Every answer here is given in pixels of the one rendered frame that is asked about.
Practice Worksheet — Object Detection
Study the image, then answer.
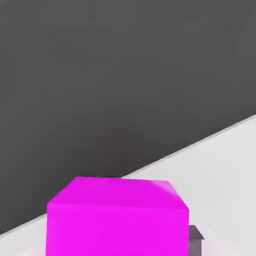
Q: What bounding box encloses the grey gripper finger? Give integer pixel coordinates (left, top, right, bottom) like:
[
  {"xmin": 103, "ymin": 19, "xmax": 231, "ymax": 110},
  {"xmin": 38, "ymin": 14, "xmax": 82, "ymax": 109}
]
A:
[{"xmin": 188, "ymin": 224, "xmax": 216, "ymax": 256}]

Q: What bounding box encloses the small magenta cube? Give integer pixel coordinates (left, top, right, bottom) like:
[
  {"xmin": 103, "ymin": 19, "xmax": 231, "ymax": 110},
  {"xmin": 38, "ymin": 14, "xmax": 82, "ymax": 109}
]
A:
[{"xmin": 45, "ymin": 176, "xmax": 190, "ymax": 256}]

